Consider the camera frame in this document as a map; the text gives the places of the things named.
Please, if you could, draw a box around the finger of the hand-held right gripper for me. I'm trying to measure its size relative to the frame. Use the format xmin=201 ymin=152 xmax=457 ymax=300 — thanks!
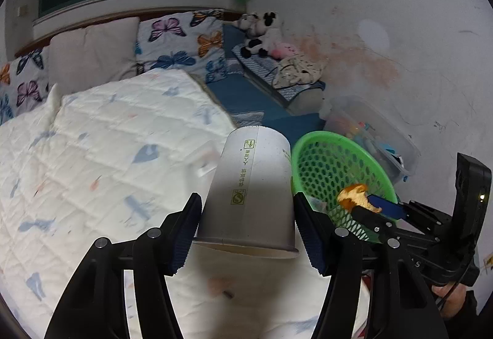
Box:
xmin=352 ymin=204 xmax=398 ymax=244
xmin=368 ymin=195 xmax=452 ymax=227

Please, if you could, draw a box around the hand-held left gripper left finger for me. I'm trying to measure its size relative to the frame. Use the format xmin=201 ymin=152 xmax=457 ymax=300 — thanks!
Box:
xmin=44 ymin=193 xmax=203 ymax=339

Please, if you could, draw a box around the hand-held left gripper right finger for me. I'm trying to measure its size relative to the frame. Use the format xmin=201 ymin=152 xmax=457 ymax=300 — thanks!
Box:
xmin=293 ymin=193 xmax=449 ymax=339

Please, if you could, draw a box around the orange peel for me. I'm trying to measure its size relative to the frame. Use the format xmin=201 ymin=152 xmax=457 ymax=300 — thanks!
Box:
xmin=337 ymin=184 xmax=383 ymax=213

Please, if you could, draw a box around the white paper cup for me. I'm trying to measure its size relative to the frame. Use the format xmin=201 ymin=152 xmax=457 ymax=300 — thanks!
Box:
xmin=193 ymin=125 xmax=300 ymax=260

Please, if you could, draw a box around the green plastic basket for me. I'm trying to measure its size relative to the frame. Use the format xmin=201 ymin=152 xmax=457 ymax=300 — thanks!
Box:
xmin=291 ymin=131 xmax=399 ymax=243

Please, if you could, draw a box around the person's right hand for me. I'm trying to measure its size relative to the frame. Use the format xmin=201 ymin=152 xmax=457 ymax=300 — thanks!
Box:
xmin=431 ymin=283 xmax=468 ymax=320

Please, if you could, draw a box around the clear storage box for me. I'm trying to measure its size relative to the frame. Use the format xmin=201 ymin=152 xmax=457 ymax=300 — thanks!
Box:
xmin=321 ymin=96 xmax=422 ymax=184

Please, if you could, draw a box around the blue mattress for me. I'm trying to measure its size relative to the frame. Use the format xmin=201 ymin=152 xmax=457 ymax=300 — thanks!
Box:
xmin=206 ymin=23 xmax=328 ymax=139

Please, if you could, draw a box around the beige spotted cloth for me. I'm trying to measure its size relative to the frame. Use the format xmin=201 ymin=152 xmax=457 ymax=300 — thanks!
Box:
xmin=274 ymin=56 xmax=328 ymax=87

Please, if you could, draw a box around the blue patterned blanket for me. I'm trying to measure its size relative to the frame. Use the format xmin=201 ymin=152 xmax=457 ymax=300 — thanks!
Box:
xmin=231 ymin=44 xmax=326 ymax=101

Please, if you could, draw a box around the pink plush toy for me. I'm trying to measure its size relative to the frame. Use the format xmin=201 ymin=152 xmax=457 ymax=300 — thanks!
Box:
xmin=270 ymin=42 xmax=301 ymax=60

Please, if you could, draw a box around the large butterfly pillow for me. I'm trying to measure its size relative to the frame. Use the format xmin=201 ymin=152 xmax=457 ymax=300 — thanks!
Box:
xmin=135 ymin=9 xmax=228 ymax=83

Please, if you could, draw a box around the beige pillow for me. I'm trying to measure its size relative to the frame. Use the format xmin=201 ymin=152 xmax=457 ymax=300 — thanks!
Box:
xmin=48 ymin=31 xmax=89 ymax=93
xmin=85 ymin=17 xmax=140 ymax=82

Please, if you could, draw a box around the black and white plush toy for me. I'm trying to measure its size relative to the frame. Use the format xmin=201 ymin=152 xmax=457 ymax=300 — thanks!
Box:
xmin=232 ymin=13 xmax=263 ymax=35
xmin=241 ymin=11 xmax=286 ymax=58

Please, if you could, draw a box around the small butterfly pillow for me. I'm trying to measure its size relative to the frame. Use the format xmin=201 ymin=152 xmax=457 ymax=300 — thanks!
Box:
xmin=0 ymin=46 xmax=51 ymax=124

